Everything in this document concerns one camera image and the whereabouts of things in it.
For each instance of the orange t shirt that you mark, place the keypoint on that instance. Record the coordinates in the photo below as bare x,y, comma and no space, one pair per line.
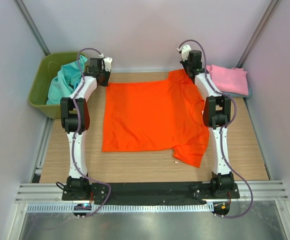
155,116

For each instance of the green plastic bin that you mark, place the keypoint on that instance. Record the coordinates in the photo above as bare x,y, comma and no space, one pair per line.
40,87

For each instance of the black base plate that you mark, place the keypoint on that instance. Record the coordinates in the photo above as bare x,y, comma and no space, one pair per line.
147,193

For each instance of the grey folded t shirt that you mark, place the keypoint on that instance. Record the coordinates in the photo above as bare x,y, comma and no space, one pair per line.
236,95

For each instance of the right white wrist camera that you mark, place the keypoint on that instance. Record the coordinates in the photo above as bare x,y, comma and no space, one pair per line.
184,52

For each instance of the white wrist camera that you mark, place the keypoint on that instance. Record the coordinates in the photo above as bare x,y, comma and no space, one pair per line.
184,52
106,63

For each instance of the white slotted cable duct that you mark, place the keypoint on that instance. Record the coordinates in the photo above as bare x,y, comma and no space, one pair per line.
82,208

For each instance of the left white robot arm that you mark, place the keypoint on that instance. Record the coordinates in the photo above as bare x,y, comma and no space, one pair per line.
75,121

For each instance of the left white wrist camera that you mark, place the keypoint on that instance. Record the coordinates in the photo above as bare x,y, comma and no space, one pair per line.
106,63

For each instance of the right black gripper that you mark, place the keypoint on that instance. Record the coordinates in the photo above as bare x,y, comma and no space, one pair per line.
183,63

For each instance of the teal t shirt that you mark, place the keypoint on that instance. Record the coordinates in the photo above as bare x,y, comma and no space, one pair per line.
64,83

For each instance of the pink folded t shirt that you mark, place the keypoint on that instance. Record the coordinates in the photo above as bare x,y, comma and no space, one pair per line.
233,80

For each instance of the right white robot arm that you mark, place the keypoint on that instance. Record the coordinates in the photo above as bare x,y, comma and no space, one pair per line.
216,117

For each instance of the aluminium frame rail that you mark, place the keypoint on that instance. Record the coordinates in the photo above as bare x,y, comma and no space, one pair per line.
255,190

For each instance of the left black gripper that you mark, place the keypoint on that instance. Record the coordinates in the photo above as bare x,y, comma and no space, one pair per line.
105,84

